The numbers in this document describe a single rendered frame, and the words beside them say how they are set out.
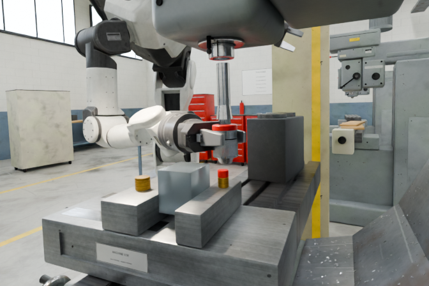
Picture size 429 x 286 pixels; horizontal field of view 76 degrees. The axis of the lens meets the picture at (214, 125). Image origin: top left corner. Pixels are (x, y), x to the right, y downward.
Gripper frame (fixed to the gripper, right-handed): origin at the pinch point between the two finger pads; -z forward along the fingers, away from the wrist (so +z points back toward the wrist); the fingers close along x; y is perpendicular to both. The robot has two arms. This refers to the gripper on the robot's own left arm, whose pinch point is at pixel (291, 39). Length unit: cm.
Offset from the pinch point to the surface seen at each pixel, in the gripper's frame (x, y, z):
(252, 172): 12, -57, -8
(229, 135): 49, -60, 2
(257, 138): 16, -48, -4
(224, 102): 50, -55, 6
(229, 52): 53, -47, 9
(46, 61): -625, 62, 584
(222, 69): 52, -50, 9
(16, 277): -130, -180, 97
